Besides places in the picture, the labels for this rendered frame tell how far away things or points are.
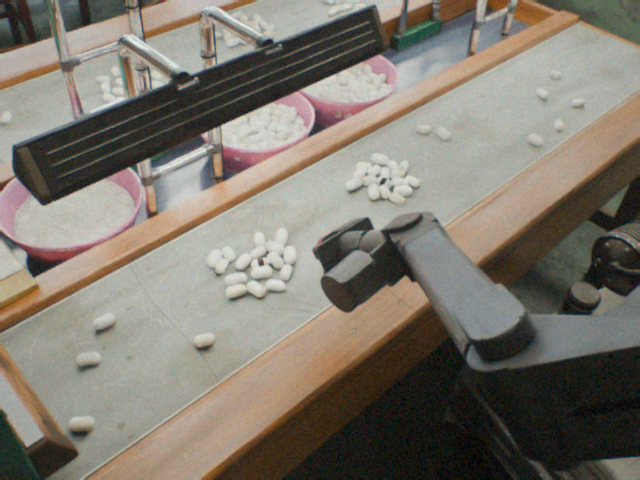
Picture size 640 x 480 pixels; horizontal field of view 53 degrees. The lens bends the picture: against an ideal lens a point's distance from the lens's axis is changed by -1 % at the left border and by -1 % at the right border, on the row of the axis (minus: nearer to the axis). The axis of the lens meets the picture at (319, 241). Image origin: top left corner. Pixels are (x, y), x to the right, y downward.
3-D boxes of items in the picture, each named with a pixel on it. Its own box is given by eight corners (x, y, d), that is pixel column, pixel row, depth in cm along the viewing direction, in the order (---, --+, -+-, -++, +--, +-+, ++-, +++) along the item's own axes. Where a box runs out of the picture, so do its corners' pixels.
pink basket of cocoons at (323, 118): (416, 110, 164) (421, 77, 158) (341, 151, 151) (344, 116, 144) (342, 68, 178) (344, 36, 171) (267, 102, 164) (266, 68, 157)
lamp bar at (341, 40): (388, 52, 110) (393, 12, 105) (42, 209, 79) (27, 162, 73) (355, 34, 114) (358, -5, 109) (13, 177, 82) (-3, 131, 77)
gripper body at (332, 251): (308, 247, 91) (338, 246, 84) (361, 216, 96) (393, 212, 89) (327, 288, 92) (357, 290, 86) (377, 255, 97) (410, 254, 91)
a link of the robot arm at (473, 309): (620, 444, 41) (546, 308, 39) (540, 487, 42) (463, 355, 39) (458, 264, 83) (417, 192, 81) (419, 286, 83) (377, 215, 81)
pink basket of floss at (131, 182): (164, 196, 136) (158, 160, 130) (128, 291, 117) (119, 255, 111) (40, 186, 137) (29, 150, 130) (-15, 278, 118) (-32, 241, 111)
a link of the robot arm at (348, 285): (459, 268, 80) (425, 209, 78) (399, 326, 74) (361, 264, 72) (400, 273, 90) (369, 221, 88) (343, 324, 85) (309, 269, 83)
